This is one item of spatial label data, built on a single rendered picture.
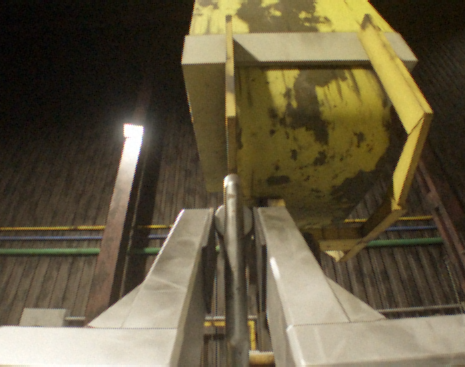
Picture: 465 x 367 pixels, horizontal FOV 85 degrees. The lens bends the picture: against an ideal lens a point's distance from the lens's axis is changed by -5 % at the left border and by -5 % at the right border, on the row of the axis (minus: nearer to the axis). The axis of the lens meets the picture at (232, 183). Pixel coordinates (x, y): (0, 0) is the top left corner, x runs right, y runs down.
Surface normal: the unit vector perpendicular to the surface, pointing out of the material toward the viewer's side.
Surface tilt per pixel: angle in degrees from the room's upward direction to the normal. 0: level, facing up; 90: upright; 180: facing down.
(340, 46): 90
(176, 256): 46
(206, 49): 90
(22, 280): 90
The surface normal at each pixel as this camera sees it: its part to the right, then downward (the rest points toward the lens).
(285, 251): -0.03, -0.97
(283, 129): 0.00, 0.13
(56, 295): -0.02, -0.53
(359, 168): 0.02, 0.73
